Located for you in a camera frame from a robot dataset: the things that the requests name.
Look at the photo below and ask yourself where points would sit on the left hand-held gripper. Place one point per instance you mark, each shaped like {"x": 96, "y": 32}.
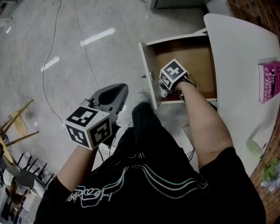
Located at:
{"x": 87, "y": 129}

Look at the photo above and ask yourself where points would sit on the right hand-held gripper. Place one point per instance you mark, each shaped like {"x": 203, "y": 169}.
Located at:
{"x": 172, "y": 72}

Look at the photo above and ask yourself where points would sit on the white wooden drawer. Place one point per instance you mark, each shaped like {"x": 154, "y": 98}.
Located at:
{"x": 197, "y": 57}

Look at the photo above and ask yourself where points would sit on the person's left forearm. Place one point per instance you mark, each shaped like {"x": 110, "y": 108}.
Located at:
{"x": 75, "y": 166}

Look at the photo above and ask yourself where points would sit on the person's right forearm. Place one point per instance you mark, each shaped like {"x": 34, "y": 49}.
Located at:
{"x": 203, "y": 122}

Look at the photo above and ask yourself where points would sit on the person's grey shoe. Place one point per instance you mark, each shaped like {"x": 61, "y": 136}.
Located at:
{"x": 144, "y": 98}

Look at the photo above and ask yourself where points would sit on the person's black trousers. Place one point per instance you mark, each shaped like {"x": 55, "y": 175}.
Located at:
{"x": 145, "y": 122}

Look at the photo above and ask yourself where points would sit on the black metal rack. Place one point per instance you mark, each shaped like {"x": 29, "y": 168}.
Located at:
{"x": 35, "y": 168}

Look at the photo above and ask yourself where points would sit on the round wooden stool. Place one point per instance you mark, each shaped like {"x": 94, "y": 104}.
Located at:
{"x": 15, "y": 122}

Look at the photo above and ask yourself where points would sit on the white desk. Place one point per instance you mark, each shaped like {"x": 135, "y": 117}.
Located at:
{"x": 238, "y": 65}

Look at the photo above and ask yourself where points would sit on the person's black printed t-shirt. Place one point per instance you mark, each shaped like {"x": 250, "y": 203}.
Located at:
{"x": 153, "y": 192}

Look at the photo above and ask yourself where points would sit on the pink book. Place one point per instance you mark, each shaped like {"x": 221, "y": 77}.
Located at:
{"x": 271, "y": 81}

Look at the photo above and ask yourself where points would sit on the pale glass vase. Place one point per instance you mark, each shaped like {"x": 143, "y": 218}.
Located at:
{"x": 254, "y": 144}

